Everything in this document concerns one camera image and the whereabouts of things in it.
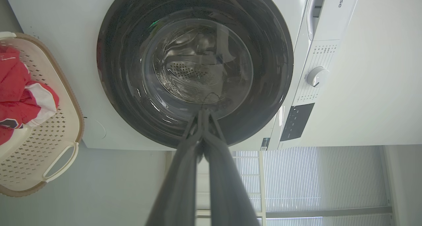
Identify white washer control knob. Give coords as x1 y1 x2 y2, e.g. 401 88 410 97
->
306 66 330 87

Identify white window frame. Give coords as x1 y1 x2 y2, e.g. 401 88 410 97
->
165 150 394 226

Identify black washer display panel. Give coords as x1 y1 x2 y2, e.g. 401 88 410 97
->
280 103 315 142

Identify round dark glass washer door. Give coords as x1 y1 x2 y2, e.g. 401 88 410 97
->
96 0 294 149

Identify white window blinds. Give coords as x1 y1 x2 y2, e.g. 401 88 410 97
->
233 146 393 226

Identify white front-load washing machine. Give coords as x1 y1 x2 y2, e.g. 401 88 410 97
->
3 0 422 151

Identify red and white garment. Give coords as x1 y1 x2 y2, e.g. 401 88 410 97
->
0 47 60 145

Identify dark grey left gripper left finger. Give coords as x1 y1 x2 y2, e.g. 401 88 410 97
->
145 109 204 226

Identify white detergent drawer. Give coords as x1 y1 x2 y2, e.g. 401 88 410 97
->
306 0 362 42

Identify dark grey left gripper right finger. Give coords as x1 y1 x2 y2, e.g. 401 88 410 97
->
202 109 261 226

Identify beige perforated laundry basket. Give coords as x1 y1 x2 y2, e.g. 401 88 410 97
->
0 32 85 197

